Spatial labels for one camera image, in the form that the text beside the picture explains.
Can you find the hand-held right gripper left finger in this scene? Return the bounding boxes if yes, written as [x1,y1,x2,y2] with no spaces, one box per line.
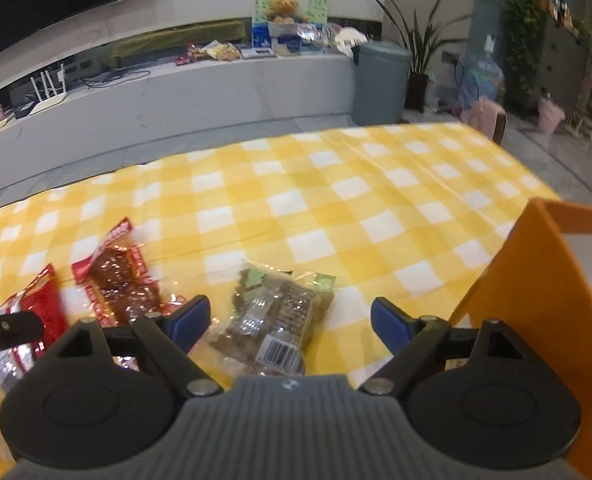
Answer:
[46,295,225,397]

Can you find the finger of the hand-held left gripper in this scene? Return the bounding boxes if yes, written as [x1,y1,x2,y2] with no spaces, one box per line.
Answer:
[0,310,45,350]

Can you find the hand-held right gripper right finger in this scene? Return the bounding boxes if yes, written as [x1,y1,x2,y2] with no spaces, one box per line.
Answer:
[358,297,527,395]

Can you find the red nut snack packet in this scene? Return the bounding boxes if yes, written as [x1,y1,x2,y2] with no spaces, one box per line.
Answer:
[0,264,70,392]

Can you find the dark red meat snack packet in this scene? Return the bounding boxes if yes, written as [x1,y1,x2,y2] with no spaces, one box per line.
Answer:
[71,217,189,330]

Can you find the green seed snack packet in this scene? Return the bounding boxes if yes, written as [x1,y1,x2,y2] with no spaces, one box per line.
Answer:
[196,259,338,377]

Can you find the orange cardboard box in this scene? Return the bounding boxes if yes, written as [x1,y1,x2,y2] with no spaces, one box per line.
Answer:
[448,197,592,480]

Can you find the yellow checked tablecloth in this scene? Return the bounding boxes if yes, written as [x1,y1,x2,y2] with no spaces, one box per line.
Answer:
[0,122,562,480]

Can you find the white television console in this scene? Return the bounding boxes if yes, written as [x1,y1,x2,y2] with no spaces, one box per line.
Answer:
[0,51,363,202]

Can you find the white router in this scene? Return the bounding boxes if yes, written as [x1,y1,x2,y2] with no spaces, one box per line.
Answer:
[28,62,70,114]

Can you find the grey trash bin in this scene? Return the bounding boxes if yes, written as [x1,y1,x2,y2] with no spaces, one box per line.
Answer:
[352,40,413,126]

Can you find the long-leaf potted plant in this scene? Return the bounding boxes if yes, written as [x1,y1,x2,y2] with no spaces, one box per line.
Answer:
[371,0,472,112]

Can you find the pink bucket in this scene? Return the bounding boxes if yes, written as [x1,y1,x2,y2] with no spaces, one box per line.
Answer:
[538,95,567,134]

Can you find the small red wrapper packet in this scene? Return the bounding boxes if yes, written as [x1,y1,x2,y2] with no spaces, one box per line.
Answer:
[175,42,207,66]

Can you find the yellow chip packet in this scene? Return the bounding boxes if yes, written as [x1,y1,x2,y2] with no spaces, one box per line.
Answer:
[198,40,242,63]

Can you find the small white stool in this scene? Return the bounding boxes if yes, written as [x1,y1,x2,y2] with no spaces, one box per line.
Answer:
[568,110,592,142]

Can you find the olive shelf cloth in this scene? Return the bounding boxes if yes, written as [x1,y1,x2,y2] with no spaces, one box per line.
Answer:
[110,20,247,62]

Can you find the grey cabinet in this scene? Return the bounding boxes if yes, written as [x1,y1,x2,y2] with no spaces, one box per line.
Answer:
[534,9,592,117]

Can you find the green ivy plant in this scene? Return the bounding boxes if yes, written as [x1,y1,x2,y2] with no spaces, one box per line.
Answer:
[494,0,549,107]

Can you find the green gift box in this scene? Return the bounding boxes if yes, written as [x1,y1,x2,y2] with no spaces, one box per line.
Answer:
[252,0,329,26]

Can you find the brown teddy bear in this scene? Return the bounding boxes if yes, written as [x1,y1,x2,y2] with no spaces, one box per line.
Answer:
[266,0,299,24]

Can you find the black cables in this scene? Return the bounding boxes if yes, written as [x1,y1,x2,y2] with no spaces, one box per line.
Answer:
[80,62,153,89]

